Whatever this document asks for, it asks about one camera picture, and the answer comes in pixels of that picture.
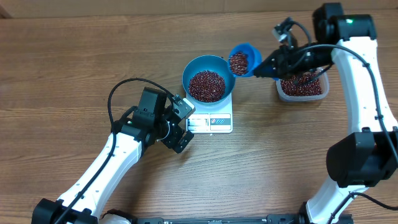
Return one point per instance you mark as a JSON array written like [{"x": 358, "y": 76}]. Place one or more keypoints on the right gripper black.
[{"x": 282, "y": 61}]

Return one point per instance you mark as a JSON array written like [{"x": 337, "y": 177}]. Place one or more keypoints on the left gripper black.
[{"x": 178, "y": 132}]

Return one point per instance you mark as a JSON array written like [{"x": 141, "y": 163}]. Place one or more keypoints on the blue plastic measuring scoop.
[{"x": 243, "y": 59}]

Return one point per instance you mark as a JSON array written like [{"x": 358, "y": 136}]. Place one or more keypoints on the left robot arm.
[{"x": 137, "y": 129}]

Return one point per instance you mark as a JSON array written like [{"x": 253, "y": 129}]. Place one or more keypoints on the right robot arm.
[{"x": 368, "y": 154}]

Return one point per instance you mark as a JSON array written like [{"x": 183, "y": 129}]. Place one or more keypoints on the white digital kitchen scale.
[{"x": 213, "y": 118}]

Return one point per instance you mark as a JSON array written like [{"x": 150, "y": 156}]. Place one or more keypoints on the blue metal bowl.
[{"x": 213, "y": 63}]

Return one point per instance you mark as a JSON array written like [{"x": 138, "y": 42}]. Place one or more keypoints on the clear plastic food container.
[{"x": 306, "y": 86}]

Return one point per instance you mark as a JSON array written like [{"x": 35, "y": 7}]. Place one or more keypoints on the red beans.
[{"x": 207, "y": 86}]

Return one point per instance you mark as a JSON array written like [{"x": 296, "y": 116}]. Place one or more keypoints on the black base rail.
[{"x": 217, "y": 220}]

